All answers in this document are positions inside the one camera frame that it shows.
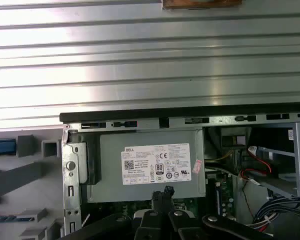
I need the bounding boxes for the hard disk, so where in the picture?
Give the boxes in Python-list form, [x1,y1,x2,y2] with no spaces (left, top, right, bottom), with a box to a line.
[0,139,17,158]

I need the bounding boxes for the yellow wire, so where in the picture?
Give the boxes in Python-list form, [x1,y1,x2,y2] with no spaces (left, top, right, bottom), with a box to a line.
[206,152,232,162]

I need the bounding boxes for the red black thin wire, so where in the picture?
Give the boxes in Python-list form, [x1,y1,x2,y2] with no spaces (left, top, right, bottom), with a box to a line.
[239,159,273,180]

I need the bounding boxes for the grey parts rack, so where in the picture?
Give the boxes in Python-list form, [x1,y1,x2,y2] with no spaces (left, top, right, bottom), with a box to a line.
[0,134,65,240]

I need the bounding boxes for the grey power supply unit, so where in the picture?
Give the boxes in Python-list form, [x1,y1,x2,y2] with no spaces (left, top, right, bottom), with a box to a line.
[86,128,207,204]

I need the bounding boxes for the black PC case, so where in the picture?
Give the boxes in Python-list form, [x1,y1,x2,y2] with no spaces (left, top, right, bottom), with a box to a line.
[59,109,300,240]

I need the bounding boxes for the brown square base plate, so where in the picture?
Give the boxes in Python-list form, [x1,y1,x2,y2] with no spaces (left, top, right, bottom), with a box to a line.
[161,0,241,11]

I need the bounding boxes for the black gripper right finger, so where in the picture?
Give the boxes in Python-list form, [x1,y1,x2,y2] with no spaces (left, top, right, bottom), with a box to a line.
[164,186,274,240]

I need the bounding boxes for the green motherboard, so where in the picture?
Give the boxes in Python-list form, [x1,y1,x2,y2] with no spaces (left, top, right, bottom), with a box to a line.
[88,172,245,226]

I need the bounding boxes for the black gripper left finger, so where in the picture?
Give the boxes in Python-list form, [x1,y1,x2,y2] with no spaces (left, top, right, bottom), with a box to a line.
[62,191,167,240]

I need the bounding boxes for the black wire bundle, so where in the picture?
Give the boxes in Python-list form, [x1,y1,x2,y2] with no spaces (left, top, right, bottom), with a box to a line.
[251,193,300,235]

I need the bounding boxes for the grey metal drive cage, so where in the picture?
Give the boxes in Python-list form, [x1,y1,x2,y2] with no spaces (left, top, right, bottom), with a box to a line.
[237,122,300,198]

